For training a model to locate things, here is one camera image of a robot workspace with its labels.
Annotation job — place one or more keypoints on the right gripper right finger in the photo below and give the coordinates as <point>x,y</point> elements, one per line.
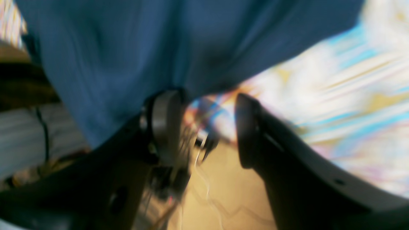
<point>307,192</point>

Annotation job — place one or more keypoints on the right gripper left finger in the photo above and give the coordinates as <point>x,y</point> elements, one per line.
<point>102,190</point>

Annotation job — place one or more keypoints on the dark navy t-shirt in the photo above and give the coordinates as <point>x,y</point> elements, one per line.
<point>105,57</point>

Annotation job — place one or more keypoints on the patterned colourful tablecloth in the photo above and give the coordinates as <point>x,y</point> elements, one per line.
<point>347,94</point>

